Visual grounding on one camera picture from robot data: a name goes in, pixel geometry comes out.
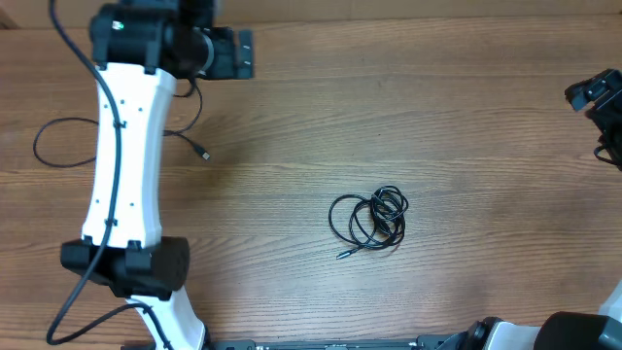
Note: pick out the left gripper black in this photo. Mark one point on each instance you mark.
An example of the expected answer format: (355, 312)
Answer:
(227, 65)

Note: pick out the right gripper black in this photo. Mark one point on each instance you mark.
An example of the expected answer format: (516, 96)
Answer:
(601, 114)

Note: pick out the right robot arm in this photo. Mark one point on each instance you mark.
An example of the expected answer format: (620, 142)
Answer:
(567, 330)

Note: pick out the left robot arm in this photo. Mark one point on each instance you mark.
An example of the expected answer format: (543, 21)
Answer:
(140, 51)

